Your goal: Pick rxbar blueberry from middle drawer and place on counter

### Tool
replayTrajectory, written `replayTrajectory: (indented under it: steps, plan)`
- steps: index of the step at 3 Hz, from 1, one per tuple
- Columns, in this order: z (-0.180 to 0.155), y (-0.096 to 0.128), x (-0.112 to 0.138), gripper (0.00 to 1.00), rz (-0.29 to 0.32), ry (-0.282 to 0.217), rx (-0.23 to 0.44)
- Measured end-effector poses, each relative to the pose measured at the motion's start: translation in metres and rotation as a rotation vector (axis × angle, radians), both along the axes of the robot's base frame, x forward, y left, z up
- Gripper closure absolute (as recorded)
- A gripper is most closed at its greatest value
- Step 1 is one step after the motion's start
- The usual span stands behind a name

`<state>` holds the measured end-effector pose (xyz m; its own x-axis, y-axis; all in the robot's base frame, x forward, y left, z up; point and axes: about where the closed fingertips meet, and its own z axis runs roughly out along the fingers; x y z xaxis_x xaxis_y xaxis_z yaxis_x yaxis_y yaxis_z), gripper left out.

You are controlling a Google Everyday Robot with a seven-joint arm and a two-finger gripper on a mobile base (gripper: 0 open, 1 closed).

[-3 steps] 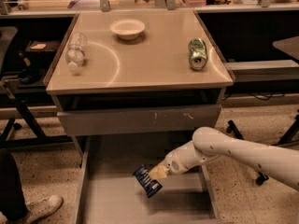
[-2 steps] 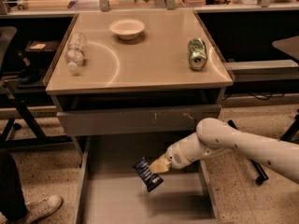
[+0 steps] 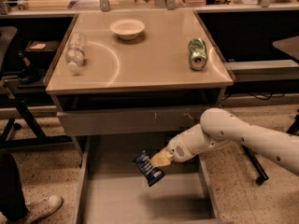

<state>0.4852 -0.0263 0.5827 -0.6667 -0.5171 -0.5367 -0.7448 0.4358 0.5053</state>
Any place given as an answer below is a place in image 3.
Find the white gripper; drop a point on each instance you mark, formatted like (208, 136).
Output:
(177, 150)

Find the blue rxbar blueberry wrapper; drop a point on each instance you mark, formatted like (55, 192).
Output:
(152, 174)

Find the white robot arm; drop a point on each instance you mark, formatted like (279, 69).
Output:
(218, 127)

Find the open middle drawer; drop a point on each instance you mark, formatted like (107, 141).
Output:
(113, 191)

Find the top drawer front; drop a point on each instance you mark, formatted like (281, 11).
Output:
(130, 120)

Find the grey drawer cabinet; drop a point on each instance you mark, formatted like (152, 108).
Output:
(149, 71)

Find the crushed green soda can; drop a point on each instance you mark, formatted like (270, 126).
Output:
(197, 54)

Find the white sneaker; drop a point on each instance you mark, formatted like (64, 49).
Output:
(42, 208)

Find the black wheeled stand base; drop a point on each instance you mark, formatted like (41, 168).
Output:
(262, 175)

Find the white paper bowl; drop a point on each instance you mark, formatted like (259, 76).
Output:
(127, 29)

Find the clear plastic water bottle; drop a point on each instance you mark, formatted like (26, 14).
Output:
(75, 51)

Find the dark trouser leg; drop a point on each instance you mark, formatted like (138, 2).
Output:
(12, 203)

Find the black chair frame left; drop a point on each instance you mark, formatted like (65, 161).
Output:
(41, 139)

